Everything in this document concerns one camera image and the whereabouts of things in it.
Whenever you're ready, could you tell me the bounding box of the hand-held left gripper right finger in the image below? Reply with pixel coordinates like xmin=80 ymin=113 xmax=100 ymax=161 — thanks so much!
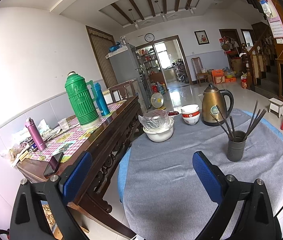
xmin=192 ymin=151 xmax=282 ymax=240

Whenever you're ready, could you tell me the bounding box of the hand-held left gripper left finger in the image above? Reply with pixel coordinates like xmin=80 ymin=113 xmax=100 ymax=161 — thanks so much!
xmin=9 ymin=151 xmax=93 ymax=240

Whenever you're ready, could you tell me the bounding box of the grey metal chopstick holder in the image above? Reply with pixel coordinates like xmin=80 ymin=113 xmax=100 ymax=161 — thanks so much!
xmin=227 ymin=130 xmax=247 ymax=162

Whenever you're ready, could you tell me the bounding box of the bundle of dark chopsticks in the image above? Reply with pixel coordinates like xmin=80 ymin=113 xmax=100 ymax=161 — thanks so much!
xmin=215 ymin=100 xmax=267 ymax=142

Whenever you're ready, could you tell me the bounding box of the black smartphone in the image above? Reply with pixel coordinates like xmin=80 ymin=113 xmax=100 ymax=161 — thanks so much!
xmin=43 ymin=152 xmax=64 ymax=177

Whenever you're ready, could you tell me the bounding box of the pink checkered table mat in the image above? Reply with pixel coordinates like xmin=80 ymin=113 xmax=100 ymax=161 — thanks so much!
xmin=28 ymin=99 xmax=127 ymax=162

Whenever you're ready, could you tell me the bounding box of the blue table cover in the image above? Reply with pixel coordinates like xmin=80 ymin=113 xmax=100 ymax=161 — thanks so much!
xmin=117 ymin=109 xmax=283 ymax=203

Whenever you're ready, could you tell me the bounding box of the dark carved wooden sideboard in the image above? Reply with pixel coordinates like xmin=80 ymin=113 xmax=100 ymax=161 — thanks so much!
xmin=16 ymin=95 xmax=144 ymax=215

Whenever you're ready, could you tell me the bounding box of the clear plastic cup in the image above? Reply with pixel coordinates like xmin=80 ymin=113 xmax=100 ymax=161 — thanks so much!
xmin=58 ymin=118 xmax=69 ymax=131

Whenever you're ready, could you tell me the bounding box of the purple drink bottle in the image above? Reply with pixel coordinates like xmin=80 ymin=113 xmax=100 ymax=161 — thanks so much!
xmin=26 ymin=117 xmax=47 ymax=152

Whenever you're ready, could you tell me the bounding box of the white tissue pack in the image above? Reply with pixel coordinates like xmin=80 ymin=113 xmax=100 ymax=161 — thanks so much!
xmin=37 ymin=119 xmax=52 ymax=134

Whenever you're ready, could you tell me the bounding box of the golden electric kettle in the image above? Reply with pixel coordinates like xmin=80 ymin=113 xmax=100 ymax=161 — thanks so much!
xmin=201 ymin=83 xmax=235 ymax=127

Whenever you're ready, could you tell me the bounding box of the clear plastic bag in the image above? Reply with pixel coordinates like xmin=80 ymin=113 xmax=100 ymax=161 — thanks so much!
xmin=138 ymin=110 xmax=175 ymax=133

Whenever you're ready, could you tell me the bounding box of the green thermos flask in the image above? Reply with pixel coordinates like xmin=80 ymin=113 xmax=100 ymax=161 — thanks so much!
xmin=65 ymin=72 xmax=102 ymax=126

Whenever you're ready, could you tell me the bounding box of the blue thermos flask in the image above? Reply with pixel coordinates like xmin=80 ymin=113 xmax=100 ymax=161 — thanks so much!
xmin=93 ymin=82 xmax=111 ymax=117

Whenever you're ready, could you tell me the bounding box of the small round fan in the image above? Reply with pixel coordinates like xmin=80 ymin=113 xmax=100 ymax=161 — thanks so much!
xmin=151 ymin=92 xmax=166 ymax=110

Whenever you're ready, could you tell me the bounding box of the dark wooden chair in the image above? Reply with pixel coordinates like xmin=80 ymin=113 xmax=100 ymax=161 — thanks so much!
xmin=109 ymin=80 xmax=135 ymax=103

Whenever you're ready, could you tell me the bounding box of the white wooden stool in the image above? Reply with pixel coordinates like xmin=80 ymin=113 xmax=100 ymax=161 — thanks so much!
xmin=268 ymin=97 xmax=283 ymax=119

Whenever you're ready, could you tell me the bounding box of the orange cardboard box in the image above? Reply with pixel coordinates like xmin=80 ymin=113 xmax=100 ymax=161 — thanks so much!
xmin=211 ymin=69 xmax=226 ymax=84

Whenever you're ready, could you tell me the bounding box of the light wooden chair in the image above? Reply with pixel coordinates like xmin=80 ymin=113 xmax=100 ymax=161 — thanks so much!
xmin=191 ymin=57 xmax=208 ymax=86

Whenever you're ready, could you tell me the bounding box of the grey refrigerator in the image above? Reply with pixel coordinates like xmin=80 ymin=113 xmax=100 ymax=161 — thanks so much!
xmin=106 ymin=43 xmax=148 ymax=106

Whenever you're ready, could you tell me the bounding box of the wooden staircase railing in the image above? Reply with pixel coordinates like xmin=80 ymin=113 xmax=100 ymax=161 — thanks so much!
xmin=240 ymin=17 xmax=283 ymax=98

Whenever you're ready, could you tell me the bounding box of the brown door curtain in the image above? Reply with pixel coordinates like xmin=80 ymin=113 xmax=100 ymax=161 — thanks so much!
xmin=85 ymin=25 xmax=118 ymax=89

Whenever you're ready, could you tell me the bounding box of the glass shelf with bottles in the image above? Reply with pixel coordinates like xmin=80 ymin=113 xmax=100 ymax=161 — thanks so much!
xmin=136 ymin=48 xmax=161 ymax=83

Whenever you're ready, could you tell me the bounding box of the framed flower picture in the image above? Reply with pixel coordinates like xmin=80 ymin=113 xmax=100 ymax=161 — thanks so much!
xmin=194 ymin=30 xmax=208 ymax=46

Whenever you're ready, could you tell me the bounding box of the pendant ceiling lamp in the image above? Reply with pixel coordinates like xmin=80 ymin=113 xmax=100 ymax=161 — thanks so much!
xmin=128 ymin=8 xmax=138 ymax=30
xmin=155 ymin=1 xmax=167 ymax=22
xmin=185 ymin=0 xmax=195 ymax=15

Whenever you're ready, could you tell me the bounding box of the pink wall calendar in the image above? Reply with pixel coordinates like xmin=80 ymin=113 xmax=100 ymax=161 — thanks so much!
xmin=259 ymin=0 xmax=283 ymax=39

